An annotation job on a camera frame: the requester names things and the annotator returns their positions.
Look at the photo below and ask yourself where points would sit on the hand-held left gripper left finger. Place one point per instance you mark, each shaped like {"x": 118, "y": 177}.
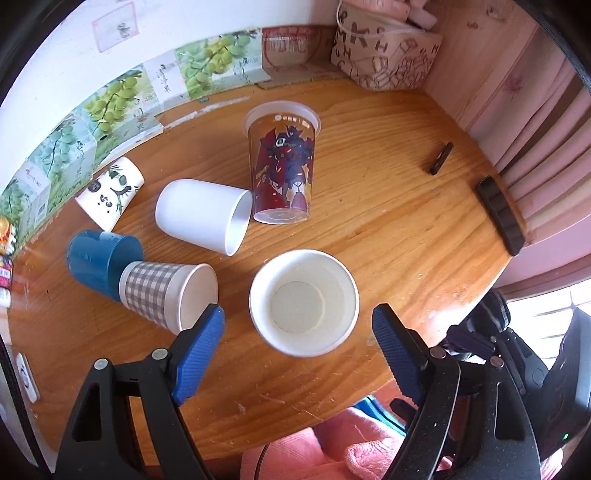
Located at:
{"x": 201, "y": 355}

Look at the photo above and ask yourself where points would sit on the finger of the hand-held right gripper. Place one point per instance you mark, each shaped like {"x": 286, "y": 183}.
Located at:
{"x": 496, "y": 311}
{"x": 471, "y": 344}

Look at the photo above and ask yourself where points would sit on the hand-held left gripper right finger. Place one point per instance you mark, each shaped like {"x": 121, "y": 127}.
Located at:
{"x": 397, "y": 350}

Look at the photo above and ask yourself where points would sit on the grey checkered paper cup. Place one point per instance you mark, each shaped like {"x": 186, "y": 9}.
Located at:
{"x": 161, "y": 288}

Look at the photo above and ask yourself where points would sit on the plain white paper cup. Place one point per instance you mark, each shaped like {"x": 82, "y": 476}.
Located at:
{"x": 304, "y": 302}

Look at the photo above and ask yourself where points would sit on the blue plastic cup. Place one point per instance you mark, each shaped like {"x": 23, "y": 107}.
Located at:
{"x": 99, "y": 261}

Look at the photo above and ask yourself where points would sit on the large white paper cup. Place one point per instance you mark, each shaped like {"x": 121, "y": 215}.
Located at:
{"x": 198, "y": 214}

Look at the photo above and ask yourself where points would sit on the panda print paper cup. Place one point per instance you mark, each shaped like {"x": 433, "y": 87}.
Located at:
{"x": 111, "y": 191}

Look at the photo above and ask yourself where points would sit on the robot print plastic cup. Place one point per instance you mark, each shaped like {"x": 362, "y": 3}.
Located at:
{"x": 282, "y": 170}

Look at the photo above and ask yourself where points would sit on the blue plastic object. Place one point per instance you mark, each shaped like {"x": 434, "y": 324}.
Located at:
{"x": 376, "y": 410}

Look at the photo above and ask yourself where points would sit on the black remote control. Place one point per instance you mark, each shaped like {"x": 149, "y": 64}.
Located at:
{"x": 501, "y": 214}

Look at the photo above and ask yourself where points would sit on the pink fleece clothing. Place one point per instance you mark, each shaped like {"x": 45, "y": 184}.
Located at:
{"x": 341, "y": 450}

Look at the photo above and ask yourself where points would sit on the small black stick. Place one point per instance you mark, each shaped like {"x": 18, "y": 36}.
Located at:
{"x": 441, "y": 158}

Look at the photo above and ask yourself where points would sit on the pink curtain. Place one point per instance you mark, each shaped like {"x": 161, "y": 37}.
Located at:
{"x": 545, "y": 152}

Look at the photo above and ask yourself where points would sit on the white power strip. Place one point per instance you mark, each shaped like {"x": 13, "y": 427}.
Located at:
{"x": 25, "y": 376}

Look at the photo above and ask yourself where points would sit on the pink snack packet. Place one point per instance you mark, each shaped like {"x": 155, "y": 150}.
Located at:
{"x": 5, "y": 272}

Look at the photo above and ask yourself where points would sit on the orange snack packet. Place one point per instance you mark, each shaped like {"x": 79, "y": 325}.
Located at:
{"x": 4, "y": 235}

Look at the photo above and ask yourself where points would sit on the grape print cardboard carton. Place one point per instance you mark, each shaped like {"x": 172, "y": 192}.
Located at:
{"x": 115, "y": 101}

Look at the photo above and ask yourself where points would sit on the beige printed fabric bag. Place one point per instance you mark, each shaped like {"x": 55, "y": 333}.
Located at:
{"x": 383, "y": 55}

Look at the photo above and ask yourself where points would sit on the red print cardboard box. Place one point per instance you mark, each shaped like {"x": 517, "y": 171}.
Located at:
{"x": 295, "y": 46}

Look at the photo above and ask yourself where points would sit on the pink wall sticker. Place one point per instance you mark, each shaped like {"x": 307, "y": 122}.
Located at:
{"x": 115, "y": 25}

